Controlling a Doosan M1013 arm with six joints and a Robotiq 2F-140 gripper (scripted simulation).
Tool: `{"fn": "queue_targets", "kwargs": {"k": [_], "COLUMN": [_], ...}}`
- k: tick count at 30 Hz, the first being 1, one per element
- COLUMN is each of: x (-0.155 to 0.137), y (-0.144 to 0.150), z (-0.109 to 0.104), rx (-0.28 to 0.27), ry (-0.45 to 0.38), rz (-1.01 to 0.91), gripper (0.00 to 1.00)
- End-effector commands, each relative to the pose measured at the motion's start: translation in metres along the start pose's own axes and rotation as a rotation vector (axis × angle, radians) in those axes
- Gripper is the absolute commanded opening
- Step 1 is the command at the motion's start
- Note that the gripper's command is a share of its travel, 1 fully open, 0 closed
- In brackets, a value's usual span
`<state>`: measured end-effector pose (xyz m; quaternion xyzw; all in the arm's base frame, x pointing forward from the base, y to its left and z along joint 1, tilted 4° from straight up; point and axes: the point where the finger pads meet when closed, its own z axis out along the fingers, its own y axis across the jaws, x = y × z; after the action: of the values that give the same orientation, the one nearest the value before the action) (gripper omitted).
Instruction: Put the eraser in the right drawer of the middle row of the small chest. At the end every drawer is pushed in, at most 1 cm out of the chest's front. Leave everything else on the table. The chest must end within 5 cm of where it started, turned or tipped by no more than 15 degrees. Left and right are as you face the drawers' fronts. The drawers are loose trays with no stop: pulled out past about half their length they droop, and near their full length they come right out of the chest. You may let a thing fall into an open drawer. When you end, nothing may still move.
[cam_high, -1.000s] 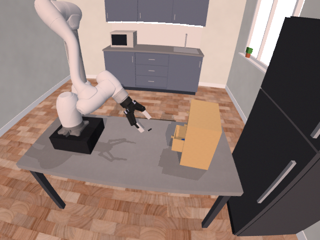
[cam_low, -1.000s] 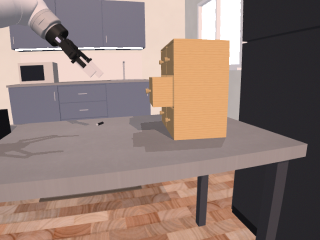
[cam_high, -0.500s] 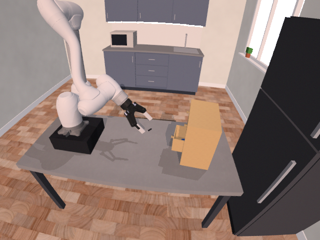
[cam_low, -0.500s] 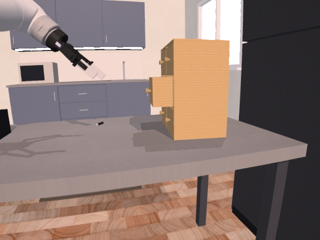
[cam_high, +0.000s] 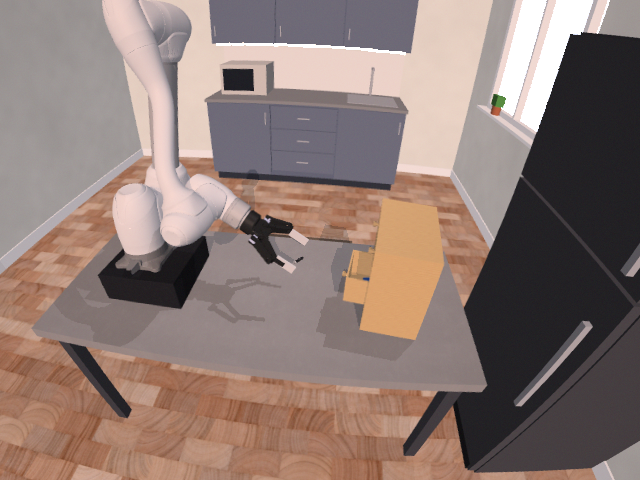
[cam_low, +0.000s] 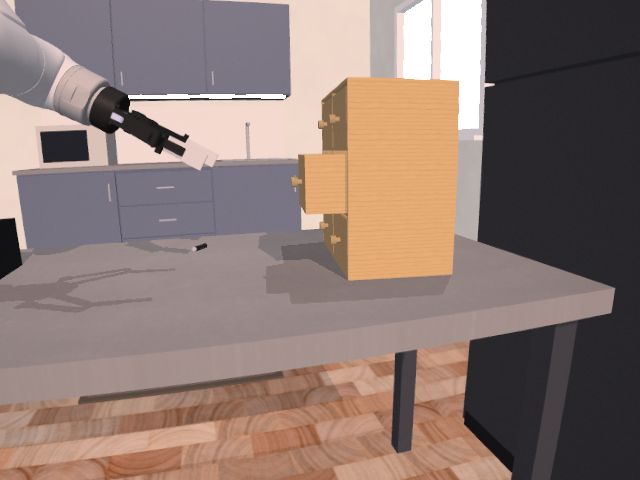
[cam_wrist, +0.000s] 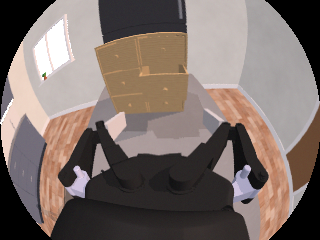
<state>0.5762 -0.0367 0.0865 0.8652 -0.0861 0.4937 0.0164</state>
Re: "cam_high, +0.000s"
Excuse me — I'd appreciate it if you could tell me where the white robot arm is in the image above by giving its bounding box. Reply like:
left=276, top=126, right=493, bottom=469
left=102, top=0, right=251, bottom=275

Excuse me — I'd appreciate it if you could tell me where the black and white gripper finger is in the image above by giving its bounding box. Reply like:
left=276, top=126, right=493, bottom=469
left=263, top=215, right=309, bottom=246
left=248, top=227, right=296, bottom=273

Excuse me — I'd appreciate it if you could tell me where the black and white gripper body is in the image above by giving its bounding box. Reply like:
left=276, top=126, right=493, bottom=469
left=240, top=210, right=272, bottom=240

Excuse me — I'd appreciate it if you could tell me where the small wooden chest of drawers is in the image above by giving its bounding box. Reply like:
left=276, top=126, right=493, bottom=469
left=359, top=198, right=444, bottom=340

